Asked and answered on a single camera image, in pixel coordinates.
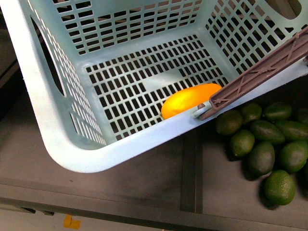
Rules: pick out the yellow mango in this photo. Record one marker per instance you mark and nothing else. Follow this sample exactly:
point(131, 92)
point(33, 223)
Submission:
point(188, 98)

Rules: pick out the light blue plastic basket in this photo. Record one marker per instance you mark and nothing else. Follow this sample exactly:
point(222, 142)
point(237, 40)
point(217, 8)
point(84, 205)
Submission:
point(98, 71)

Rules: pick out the brown basket handle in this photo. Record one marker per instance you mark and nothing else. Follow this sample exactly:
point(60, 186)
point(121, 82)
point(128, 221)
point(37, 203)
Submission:
point(293, 50)

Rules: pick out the green avocado lowest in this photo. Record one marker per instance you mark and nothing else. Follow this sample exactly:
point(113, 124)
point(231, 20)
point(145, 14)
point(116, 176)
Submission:
point(279, 188)

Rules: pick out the dark wooden display stand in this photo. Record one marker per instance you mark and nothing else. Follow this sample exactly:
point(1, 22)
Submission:
point(187, 184)

